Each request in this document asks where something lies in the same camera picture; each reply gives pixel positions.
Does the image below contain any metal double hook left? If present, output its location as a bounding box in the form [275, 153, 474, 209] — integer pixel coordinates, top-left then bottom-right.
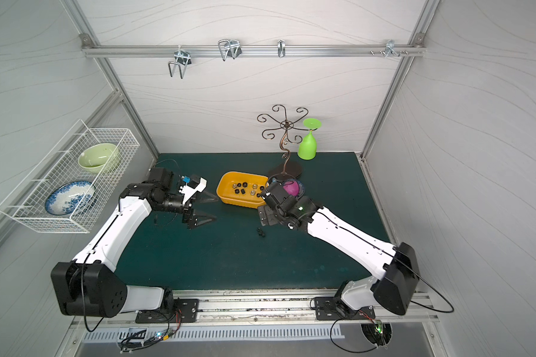
[168, 46, 192, 79]

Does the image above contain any left base cable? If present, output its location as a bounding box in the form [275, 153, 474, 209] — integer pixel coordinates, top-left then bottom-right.
[117, 307, 184, 353]

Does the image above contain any green ceramic bowl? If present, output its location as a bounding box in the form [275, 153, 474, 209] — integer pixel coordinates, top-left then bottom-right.
[77, 143, 121, 175]

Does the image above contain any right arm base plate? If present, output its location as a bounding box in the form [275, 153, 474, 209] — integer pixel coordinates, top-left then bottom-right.
[309, 297, 376, 321]

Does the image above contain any white wire basket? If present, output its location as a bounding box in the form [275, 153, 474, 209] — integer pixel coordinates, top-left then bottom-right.
[0, 120, 140, 234]

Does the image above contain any metal double hook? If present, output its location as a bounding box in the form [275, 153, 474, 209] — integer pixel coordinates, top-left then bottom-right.
[168, 46, 192, 79]
[217, 39, 242, 62]

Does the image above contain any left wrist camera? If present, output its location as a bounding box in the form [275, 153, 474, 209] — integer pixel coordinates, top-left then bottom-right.
[179, 175, 207, 205]

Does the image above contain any small metal hook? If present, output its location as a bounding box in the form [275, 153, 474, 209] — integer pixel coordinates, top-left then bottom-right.
[277, 40, 286, 58]

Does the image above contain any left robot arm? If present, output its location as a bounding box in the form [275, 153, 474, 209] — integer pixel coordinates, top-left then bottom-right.
[51, 167, 218, 318]

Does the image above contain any brown metal cup stand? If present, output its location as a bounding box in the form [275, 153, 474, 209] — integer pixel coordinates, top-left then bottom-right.
[256, 104, 309, 179]

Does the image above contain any magenta ball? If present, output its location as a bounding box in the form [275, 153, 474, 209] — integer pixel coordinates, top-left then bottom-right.
[282, 179, 302, 196]

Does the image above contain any metal hook right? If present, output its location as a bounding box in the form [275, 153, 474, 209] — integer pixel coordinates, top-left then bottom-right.
[369, 40, 409, 58]

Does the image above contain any yellow plastic storage box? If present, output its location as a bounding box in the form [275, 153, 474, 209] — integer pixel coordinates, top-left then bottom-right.
[216, 171, 268, 209]

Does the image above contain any green plastic goblet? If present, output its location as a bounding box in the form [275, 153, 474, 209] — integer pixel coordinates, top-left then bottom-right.
[297, 118, 322, 161]

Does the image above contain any aluminium top rail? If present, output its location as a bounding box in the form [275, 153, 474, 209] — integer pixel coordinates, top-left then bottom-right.
[82, 43, 427, 59]

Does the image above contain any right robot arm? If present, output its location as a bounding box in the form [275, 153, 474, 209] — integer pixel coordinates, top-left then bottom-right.
[260, 181, 419, 318]

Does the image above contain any base cable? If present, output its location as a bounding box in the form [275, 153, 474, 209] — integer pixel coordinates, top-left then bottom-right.
[307, 289, 392, 353]
[117, 307, 184, 353]

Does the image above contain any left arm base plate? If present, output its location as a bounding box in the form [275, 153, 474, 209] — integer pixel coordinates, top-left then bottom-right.
[135, 298, 199, 324]

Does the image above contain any blue white patterned plate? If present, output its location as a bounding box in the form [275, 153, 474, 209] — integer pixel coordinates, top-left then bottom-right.
[45, 181, 96, 217]

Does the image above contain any right base cable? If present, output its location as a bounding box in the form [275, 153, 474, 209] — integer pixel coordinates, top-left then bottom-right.
[307, 289, 392, 353]

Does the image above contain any small blue patterned bowl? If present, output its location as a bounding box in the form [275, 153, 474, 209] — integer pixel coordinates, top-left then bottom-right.
[281, 178, 305, 199]

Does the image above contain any metal double hook middle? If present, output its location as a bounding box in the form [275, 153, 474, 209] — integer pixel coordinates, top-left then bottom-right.
[217, 39, 242, 62]

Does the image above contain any white vent grille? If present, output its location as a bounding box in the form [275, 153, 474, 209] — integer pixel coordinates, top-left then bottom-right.
[83, 324, 345, 344]

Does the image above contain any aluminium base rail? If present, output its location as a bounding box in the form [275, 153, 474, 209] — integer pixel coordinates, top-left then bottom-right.
[70, 289, 439, 330]

